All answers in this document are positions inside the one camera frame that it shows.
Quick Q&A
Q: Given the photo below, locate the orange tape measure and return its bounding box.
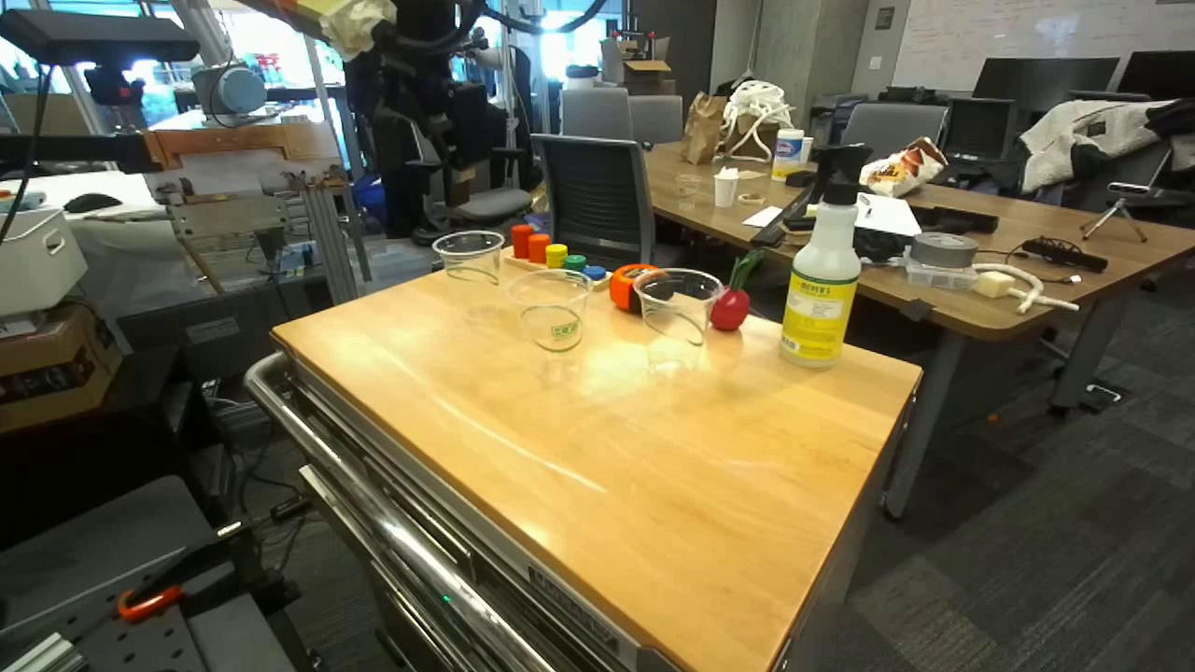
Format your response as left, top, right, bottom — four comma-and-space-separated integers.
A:
606, 262, 657, 318

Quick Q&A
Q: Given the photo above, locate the red toy radish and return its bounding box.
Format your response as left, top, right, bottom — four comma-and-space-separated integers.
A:
710, 245, 768, 333

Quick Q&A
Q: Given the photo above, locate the grey office chair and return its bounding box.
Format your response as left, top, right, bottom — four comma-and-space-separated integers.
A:
538, 133, 657, 267

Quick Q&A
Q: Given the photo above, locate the white paper cup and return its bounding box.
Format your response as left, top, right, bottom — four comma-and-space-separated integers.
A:
712, 167, 738, 211

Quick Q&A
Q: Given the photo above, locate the yellow spray bottle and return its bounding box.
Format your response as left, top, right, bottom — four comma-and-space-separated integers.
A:
782, 145, 870, 367

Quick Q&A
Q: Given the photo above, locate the brown paper bag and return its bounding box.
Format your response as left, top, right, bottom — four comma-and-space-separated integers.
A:
685, 95, 725, 163

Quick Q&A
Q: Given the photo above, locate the white wipes canister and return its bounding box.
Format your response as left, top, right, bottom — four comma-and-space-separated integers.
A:
774, 126, 812, 182

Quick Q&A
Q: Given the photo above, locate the metal tool cart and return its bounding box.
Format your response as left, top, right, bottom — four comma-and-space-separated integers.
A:
248, 350, 667, 672

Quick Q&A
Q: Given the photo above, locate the grey tape roll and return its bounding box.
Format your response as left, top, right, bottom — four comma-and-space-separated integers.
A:
909, 231, 980, 272

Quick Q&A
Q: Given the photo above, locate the long wooden office desk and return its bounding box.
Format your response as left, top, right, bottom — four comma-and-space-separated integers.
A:
641, 140, 1195, 523

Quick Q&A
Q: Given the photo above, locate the snack bag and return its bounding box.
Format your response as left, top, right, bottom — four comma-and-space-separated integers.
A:
860, 140, 947, 197

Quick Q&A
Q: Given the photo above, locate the black computer monitor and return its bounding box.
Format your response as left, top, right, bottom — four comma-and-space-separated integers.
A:
945, 97, 1016, 160

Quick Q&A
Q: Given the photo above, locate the black remote on desk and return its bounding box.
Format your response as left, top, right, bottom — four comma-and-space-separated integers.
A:
1018, 236, 1108, 272

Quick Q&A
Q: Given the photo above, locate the cardboard box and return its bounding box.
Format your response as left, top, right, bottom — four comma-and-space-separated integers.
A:
0, 304, 123, 432

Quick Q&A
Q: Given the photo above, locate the white cloth bag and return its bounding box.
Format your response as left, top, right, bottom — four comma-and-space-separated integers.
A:
1018, 100, 1191, 192

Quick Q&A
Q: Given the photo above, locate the white cable on desk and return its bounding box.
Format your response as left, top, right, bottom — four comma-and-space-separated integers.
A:
969, 262, 1083, 318

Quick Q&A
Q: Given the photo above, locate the orange handled clamp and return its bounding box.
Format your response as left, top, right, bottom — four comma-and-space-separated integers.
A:
117, 547, 238, 623

